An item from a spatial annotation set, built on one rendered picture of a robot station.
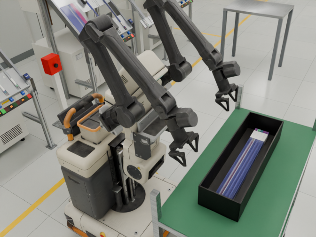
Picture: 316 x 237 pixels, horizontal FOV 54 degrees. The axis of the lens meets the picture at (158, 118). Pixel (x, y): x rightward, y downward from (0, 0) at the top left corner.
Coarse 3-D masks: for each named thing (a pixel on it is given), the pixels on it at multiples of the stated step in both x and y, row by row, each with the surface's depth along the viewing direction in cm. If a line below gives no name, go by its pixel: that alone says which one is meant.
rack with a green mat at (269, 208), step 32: (224, 128) 167; (288, 128) 164; (288, 160) 146; (192, 192) 133; (256, 192) 132; (288, 192) 131; (160, 224) 123; (192, 224) 121; (224, 224) 120; (256, 224) 119
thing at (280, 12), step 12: (240, 0) 393; (252, 0) 391; (240, 12) 364; (252, 12) 357; (264, 12) 354; (276, 12) 352; (288, 12) 356; (288, 24) 381; (276, 36) 355; (276, 48) 362
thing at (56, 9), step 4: (48, 0) 308; (52, 0) 306; (52, 4) 307; (56, 8) 307; (56, 12) 310; (60, 12) 307; (60, 16) 311; (64, 16) 308; (64, 20) 310; (68, 20) 309; (68, 24) 310; (72, 28) 310; (72, 32) 313; (76, 32) 310; (76, 36) 313; (84, 44) 313; (88, 52) 316
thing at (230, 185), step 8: (256, 128) 158; (256, 136) 153; (264, 136) 153; (248, 144) 149; (256, 144) 149; (240, 152) 145; (248, 152) 145; (256, 152) 144; (240, 160) 141; (248, 160) 140; (232, 168) 137; (240, 168) 137; (248, 168) 137; (232, 176) 133; (240, 176) 133; (224, 184) 130; (232, 184) 130; (240, 184) 130; (224, 192) 127; (232, 192) 126
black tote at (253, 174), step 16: (240, 128) 151; (272, 128) 157; (240, 144) 154; (272, 144) 140; (224, 160) 143; (256, 160) 145; (208, 176) 128; (224, 176) 138; (256, 176) 127; (208, 192) 120; (240, 192) 130; (208, 208) 126; (224, 208) 120; (240, 208) 116
